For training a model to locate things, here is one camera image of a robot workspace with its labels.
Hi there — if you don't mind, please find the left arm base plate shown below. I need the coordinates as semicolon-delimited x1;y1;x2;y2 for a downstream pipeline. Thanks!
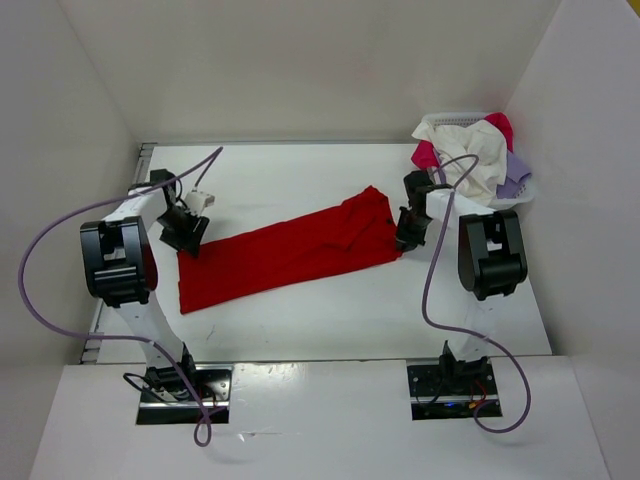
127;363;233;426

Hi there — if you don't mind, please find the pink t shirt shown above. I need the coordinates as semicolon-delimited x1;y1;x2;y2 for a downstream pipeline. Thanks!
411;112;514;169

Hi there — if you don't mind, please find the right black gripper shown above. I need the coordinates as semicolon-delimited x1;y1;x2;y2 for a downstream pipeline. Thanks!
394;206;432;253

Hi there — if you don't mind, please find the purple cable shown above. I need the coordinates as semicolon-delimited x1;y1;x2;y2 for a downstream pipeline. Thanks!
17;145;229;447
422;152;531;433

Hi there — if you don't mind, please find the lavender t shirt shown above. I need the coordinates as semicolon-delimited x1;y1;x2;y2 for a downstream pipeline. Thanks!
496;151;532;200

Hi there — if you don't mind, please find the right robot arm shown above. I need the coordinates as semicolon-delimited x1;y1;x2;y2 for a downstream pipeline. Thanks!
395;171;528;399

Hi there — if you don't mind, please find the red t shirt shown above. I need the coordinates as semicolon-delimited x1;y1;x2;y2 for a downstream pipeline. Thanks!
177;186;401;315

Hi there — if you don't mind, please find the white laundry basket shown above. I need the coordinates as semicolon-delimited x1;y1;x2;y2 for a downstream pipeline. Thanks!
411;112;536;209

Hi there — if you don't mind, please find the white t shirt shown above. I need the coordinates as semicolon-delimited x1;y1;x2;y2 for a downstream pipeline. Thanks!
412;120;508;206

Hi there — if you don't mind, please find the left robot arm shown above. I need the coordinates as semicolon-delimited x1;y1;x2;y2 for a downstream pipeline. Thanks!
80;169;215;401

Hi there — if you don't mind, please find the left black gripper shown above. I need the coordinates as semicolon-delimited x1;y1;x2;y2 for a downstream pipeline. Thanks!
155;205;209;258

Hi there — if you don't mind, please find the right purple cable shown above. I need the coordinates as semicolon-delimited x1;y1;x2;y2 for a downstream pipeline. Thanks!
422;152;531;433

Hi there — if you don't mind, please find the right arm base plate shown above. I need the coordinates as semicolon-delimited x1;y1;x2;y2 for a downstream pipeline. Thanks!
406;357;503;421

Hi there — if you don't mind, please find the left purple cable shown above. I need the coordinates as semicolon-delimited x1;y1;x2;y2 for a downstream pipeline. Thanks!
17;145;229;447

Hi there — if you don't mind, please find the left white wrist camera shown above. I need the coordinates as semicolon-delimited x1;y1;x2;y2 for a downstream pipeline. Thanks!
183;189;215;216

